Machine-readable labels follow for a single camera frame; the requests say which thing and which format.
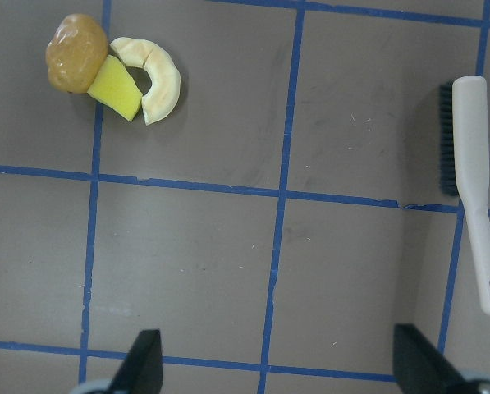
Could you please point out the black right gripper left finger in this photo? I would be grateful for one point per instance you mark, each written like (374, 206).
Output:
(142, 369)

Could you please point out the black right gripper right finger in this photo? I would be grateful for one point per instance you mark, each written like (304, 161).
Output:
(418, 367)

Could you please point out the brown potato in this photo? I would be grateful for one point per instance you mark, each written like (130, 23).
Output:
(75, 53)

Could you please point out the white hand brush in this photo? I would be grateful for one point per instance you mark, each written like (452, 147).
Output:
(465, 166)

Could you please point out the pale bagel piece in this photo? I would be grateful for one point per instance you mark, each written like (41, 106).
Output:
(164, 92)

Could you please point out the yellow sponge piece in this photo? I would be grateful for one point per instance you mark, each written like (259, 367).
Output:
(115, 88)

